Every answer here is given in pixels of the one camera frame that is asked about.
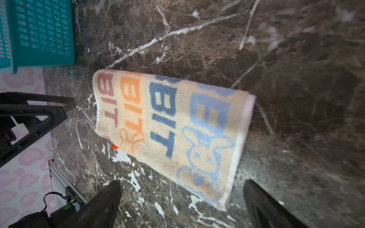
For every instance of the rabbit striped towel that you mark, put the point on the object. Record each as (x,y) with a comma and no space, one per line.
(189,132)

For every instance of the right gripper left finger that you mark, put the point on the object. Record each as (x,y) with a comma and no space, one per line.
(100,212)

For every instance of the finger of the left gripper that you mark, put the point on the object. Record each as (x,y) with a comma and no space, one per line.
(39,113)

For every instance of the teal plastic basket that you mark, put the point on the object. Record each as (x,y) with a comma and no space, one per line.
(36,33)

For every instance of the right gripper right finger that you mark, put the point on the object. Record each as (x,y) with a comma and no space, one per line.
(264,211)

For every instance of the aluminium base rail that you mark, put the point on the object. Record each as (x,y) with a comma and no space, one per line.
(63,186)

